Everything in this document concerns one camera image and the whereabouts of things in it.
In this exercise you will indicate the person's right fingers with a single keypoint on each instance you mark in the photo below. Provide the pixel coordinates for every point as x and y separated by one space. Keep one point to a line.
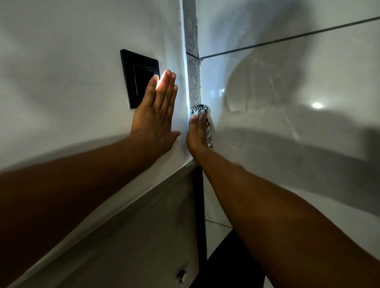
198 120

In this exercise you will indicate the person's left hand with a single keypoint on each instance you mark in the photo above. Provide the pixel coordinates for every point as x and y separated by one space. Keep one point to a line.
153 121

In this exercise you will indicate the person's right hand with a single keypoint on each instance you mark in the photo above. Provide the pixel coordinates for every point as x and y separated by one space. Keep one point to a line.
196 136

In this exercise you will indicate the person's left forearm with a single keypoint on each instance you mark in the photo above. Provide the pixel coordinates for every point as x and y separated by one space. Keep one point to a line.
71 190

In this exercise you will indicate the metal cabinet knob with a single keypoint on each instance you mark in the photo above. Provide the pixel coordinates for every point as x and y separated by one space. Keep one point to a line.
181 276

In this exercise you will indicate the person's right forearm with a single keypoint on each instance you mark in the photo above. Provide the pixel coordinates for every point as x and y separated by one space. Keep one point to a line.
285 225

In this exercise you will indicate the black wall switch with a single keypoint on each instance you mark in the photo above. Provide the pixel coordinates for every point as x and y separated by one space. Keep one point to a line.
138 77

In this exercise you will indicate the person's left little finger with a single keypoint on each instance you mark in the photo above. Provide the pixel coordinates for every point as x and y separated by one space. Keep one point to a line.
150 90

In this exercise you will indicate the black and white striped cloth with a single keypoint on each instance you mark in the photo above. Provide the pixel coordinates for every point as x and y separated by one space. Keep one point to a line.
209 130

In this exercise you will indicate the white cabinet door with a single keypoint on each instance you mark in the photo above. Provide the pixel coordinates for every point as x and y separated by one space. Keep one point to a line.
127 237

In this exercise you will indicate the person's left middle finger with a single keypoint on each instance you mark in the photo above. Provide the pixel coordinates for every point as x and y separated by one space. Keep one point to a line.
168 90

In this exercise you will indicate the person's left thumb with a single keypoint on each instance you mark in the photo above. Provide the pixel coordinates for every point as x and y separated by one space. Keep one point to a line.
174 137

